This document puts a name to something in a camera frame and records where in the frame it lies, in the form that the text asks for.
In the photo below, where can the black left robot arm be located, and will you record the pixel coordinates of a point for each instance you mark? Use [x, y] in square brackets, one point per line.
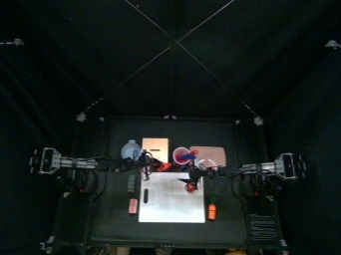
[71, 162]

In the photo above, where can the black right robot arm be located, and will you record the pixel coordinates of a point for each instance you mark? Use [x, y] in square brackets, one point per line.
[266, 167]

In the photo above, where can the red dough lump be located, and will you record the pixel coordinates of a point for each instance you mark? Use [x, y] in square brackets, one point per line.
[190, 188]

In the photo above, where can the clear glass bowl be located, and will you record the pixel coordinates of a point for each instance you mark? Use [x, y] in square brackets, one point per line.
[207, 163]

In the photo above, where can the red plastic toy piece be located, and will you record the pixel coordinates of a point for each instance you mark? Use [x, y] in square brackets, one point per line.
[164, 166]

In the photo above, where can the translucent white plastic jug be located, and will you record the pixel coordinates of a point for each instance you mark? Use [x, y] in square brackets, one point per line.
[129, 150]

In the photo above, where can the blue plastic utensil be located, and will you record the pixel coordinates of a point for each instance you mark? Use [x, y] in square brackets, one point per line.
[187, 156]

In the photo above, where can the red plastic utensil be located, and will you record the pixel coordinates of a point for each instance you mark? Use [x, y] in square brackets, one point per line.
[192, 152]

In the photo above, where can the pink rectangular tray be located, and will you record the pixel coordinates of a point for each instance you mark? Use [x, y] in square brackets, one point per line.
[211, 153]

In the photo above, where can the white rectangular cutting board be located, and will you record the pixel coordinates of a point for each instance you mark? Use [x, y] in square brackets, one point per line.
[172, 202]

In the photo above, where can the orange toy carrot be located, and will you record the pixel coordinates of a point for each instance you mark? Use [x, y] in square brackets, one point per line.
[212, 209]

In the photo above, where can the salmon pink toy block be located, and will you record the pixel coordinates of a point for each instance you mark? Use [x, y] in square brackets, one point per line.
[132, 206]

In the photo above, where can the white printed label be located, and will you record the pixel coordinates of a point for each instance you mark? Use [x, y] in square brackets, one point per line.
[262, 225]

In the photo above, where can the yellow round object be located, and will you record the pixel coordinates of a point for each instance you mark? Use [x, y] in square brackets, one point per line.
[235, 252]

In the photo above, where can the silver frame bracket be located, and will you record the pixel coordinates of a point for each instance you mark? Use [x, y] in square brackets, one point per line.
[16, 42]
[80, 117]
[330, 44]
[258, 120]
[168, 117]

